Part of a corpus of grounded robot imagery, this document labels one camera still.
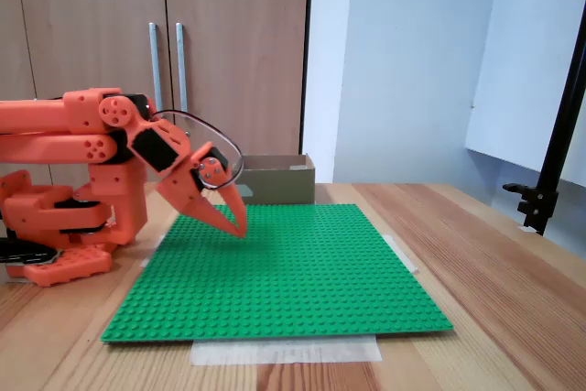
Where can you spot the open cardboard box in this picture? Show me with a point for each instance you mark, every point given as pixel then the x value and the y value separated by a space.
pixel 284 185

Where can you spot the green lego baseplate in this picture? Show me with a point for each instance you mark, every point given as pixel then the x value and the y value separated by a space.
pixel 284 281

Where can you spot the translucent masking tape strip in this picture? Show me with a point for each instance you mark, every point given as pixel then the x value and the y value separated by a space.
pixel 151 253
pixel 403 253
pixel 284 350

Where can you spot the brown wooden cabinet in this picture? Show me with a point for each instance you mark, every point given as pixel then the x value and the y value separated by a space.
pixel 229 43

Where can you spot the white panel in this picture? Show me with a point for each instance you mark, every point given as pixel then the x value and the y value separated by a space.
pixel 517 89

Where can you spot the black clamp stand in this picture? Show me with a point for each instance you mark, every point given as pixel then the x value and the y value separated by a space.
pixel 535 203

